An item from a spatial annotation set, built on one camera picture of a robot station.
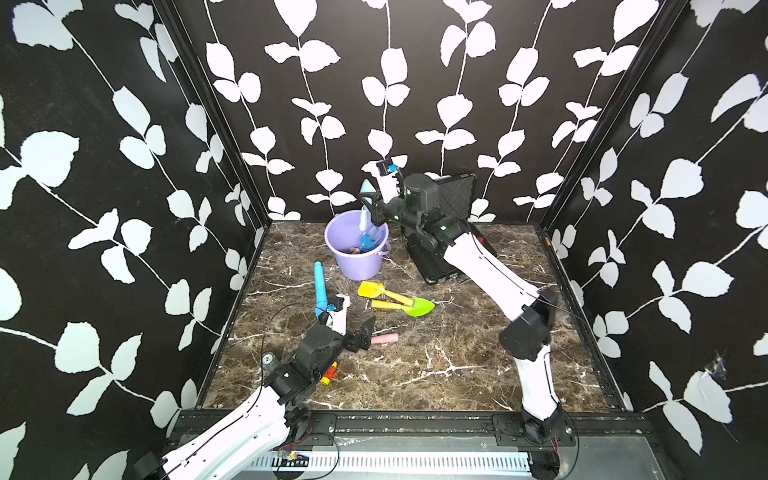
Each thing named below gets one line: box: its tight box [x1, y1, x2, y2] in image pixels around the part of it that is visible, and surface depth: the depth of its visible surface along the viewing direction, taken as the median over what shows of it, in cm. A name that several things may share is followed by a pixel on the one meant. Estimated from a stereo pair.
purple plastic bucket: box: [324, 210, 392, 281], surface depth 100 cm
